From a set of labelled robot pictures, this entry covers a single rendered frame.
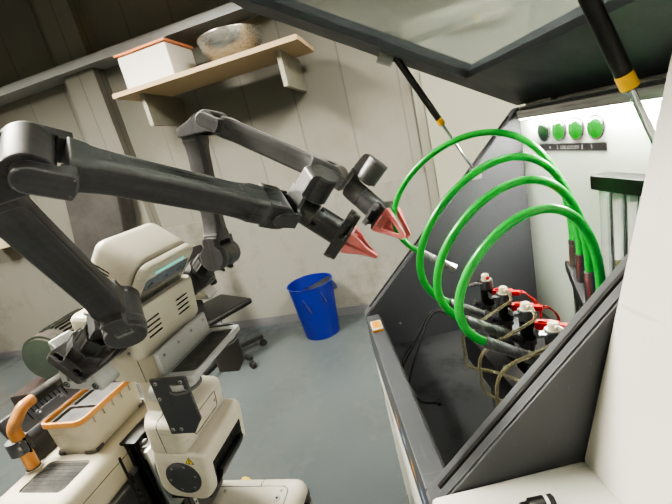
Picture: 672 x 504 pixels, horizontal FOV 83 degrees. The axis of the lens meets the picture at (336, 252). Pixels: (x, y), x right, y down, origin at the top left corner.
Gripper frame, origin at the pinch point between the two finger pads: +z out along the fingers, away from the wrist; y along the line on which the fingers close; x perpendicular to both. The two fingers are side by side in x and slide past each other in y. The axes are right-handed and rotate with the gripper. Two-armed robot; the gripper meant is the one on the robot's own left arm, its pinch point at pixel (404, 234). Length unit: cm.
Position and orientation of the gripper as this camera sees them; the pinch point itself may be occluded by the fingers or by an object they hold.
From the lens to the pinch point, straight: 94.3
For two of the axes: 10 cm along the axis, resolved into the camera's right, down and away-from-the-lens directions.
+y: 5.9, -1.4, 7.9
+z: 6.6, 6.5, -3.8
